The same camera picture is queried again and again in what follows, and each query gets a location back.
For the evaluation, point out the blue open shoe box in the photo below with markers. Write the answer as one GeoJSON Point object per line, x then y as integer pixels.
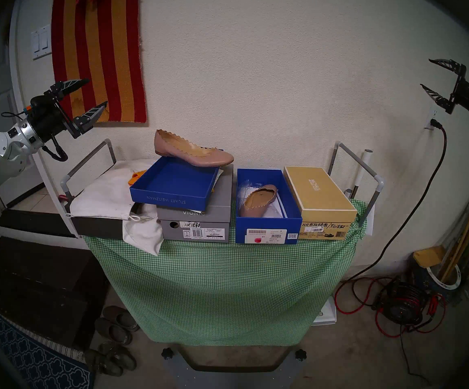
{"type": "Point", "coordinates": [242, 226]}

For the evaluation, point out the black shoe box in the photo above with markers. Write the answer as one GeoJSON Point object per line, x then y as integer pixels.
{"type": "Point", "coordinates": [96, 228]}

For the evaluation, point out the beige scalloped shoe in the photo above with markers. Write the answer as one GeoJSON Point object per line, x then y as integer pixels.
{"type": "Point", "coordinates": [202, 157]}
{"type": "Point", "coordinates": [259, 197]}

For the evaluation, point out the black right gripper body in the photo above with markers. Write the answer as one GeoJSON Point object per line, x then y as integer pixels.
{"type": "Point", "coordinates": [467, 93]}

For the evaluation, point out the brown slipper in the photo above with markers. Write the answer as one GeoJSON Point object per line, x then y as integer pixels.
{"type": "Point", "coordinates": [123, 317]}
{"type": "Point", "coordinates": [113, 331]}

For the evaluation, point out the white paper sheet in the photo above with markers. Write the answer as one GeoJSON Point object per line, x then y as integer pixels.
{"type": "Point", "coordinates": [218, 176]}

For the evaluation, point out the grey closed shoe box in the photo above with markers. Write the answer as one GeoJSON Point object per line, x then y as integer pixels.
{"type": "Point", "coordinates": [173, 226]}

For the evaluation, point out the green checkered table cloth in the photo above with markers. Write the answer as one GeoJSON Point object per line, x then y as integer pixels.
{"type": "Point", "coordinates": [226, 291]}

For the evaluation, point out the burlap american flag banner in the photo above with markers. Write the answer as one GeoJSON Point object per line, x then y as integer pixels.
{"type": "Point", "coordinates": [109, 60]}

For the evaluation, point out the white cloth dust bag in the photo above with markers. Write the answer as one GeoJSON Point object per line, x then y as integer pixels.
{"type": "Point", "coordinates": [104, 193]}

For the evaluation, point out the white plastic tube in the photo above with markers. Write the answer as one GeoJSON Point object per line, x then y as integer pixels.
{"type": "Point", "coordinates": [362, 173]}

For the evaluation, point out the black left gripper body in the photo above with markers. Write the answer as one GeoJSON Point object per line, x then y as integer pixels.
{"type": "Point", "coordinates": [50, 116]}

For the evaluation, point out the blue bucket white rim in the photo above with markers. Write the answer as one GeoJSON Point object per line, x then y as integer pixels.
{"type": "Point", "coordinates": [445, 281]}

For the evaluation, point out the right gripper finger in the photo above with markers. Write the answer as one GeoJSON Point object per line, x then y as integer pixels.
{"type": "Point", "coordinates": [449, 65]}
{"type": "Point", "coordinates": [435, 95]}

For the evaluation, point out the tan cardboard piece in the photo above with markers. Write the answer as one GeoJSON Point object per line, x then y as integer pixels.
{"type": "Point", "coordinates": [429, 256]}

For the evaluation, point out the black door step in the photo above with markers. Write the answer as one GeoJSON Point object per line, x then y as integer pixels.
{"type": "Point", "coordinates": [32, 224]}

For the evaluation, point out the black star knob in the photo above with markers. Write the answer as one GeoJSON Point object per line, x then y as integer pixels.
{"type": "Point", "coordinates": [167, 353]}
{"type": "Point", "coordinates": [300, 355]}

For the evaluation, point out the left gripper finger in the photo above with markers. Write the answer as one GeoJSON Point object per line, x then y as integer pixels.
{"type": "Point", "coordinates": [66, 88]}
{"type": "Point", "coordinates": [88, 118]}

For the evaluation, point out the white wall light switch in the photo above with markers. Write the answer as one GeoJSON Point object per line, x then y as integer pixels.
{"type": "Point", "coordinates": [41, 41]}

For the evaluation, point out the blue shoe box lid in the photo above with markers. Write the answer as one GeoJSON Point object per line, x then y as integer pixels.
{"type": "Point", "coordinates": [173, 183]}

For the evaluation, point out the tan closed shoe box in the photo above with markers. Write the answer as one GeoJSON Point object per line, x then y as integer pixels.
{"type": "Point", "coordinates": [319, 193]}

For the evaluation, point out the white wall outlet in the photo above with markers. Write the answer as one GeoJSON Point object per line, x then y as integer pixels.
{"type": "Point", "coordinates": [430, 114]}

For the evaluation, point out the white flat box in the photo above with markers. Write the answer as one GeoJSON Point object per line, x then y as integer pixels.
{"type": "Point", "coordinates": [325, 313]}

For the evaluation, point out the dark wooden chest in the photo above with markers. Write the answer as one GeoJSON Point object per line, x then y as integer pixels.
{"type": "Point", "coordinates": [44, 283]}

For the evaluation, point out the orange paper piece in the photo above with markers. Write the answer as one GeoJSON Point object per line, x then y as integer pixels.
{"type": "Point", "coordinates": [137, 177]}

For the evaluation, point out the blue patterned rug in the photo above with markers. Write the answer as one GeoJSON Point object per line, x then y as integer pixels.
{"type": "Point", "coordinates": [32, 360]}

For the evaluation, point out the grey cart base frame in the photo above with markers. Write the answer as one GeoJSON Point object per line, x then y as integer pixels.
{"type": "Point", "coordinates": [182, 376]}

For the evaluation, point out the wooden sticks bundle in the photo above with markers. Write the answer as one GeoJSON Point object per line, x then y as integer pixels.
{"type": "Point", "coordinates": [463, 226]}

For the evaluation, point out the grey pipe cart rail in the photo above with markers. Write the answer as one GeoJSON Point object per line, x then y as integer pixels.
{"type": "Point", "coordinates": [85, 161]}
{"type": "Point", "coordinates": [359, 160]}

